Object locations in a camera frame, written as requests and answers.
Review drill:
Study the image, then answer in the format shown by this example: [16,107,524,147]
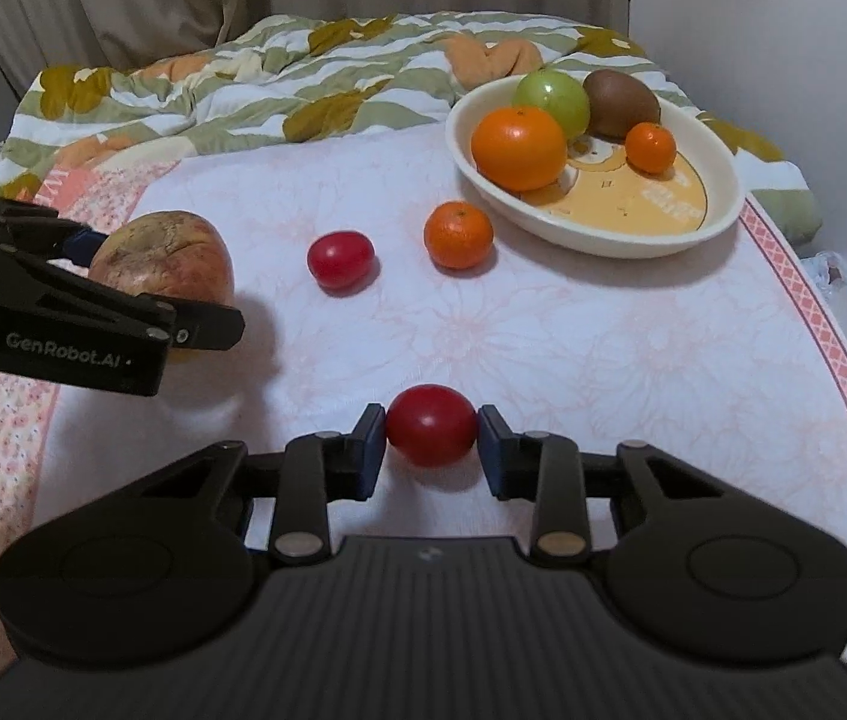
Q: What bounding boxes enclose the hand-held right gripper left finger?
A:
[119,403,388,565]

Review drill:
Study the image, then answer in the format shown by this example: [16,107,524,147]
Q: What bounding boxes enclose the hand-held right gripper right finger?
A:
[477,403,732,569]

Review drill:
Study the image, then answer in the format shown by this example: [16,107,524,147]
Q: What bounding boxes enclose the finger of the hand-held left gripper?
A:
[55,219,107,265]
[14,255,246,353]

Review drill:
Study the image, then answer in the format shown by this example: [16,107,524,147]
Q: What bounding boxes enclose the small red tomato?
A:
[385,384,479,468]
[307,230,377,293]

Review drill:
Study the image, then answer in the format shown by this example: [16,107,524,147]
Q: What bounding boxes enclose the red-yellow apple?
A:
[88,210,237,365]

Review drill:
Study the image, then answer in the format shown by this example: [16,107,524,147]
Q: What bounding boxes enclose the cream cartoon-print bowl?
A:
[444,75,747,260]

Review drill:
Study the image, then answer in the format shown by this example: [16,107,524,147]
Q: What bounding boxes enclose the large orange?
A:
[470,105,569,193]

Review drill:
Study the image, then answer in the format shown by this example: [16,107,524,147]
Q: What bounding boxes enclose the small mandarin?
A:
[624,121,678,176]
[423,200,494,272]

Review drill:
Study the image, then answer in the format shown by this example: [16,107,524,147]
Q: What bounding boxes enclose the large green apple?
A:
[513,69,591,140]

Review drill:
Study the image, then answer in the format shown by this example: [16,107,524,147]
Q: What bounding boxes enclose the brown kiwi with sticker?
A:
[582,69,663,142]

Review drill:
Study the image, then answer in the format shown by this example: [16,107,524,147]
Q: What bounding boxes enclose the pink floral table mat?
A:
[0,124,847,698]

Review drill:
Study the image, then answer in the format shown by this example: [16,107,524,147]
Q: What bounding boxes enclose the green striped floral blanket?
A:
[0,11,824,242]

